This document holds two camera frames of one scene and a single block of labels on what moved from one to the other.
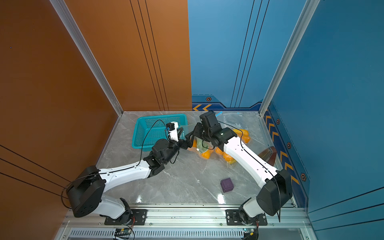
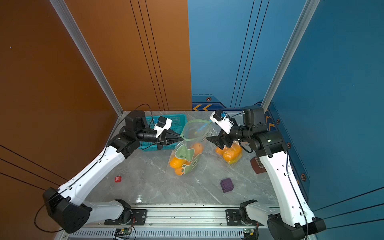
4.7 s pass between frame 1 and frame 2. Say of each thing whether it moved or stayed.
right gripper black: moved
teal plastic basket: stayed
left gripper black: moved
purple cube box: stayed
